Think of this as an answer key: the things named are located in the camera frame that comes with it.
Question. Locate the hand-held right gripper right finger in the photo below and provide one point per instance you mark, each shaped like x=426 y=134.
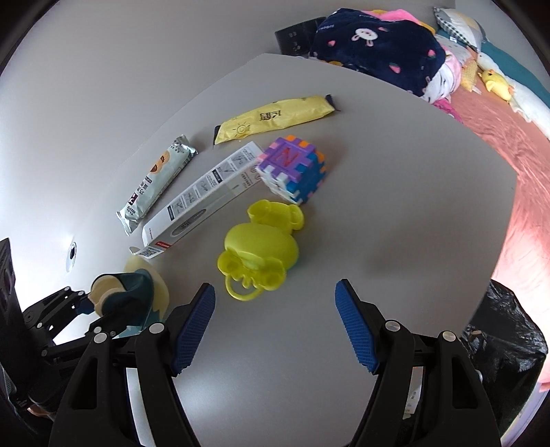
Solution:
x=356 y=324

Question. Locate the yellow snack packet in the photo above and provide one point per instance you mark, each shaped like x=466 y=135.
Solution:
x=275 y=116

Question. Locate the small yellow plush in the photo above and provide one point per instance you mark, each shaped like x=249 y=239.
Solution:
x=469 y=76

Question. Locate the plaid pillow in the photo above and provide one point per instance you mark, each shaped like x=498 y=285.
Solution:
x=462 y=25

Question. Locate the pink plush blanket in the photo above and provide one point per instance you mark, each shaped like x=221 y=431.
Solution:
x=399 y=15

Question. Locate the magenta cloth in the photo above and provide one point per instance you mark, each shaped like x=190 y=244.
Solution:
x=449 y=109

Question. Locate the colourful foam puzzle cube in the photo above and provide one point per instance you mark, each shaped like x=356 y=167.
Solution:
x=292 y=169

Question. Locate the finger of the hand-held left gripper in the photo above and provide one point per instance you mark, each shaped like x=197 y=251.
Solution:
x=64 y=301
x=111 y=320

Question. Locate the pale green snack wrapper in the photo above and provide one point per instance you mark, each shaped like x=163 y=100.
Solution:
x=157 y=185

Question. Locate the black trash bag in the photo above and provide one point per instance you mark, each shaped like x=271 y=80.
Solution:
x=507 y=339

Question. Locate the teal and cream paper cup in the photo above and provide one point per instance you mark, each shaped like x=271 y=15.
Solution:
x=129 y=292

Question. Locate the yellow-green elephant plastic toy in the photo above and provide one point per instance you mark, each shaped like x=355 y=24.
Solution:
x=262 y=245

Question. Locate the white and pink clothing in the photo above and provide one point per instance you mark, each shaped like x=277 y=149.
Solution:
x=444 y=73

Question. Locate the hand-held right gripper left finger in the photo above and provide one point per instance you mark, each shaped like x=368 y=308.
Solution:
x=193 y=326

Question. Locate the black wall socket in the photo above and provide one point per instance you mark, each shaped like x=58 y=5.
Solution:
x=298 y=36

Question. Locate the long white cardboard box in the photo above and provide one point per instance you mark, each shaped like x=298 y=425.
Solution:
x=206 y=195

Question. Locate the bed with pink sheet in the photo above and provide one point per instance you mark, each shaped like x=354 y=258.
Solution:
x=511 y=163

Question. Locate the navy bunny print blanket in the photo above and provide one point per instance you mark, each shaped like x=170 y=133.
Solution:
x=378 y=51

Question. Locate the yellow duck plush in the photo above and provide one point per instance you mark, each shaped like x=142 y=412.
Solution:
x=496 y=84

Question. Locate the teal pillow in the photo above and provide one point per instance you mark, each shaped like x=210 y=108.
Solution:
x=507 y=60

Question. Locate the white goose plush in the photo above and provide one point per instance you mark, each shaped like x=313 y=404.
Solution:
x=528 y=96

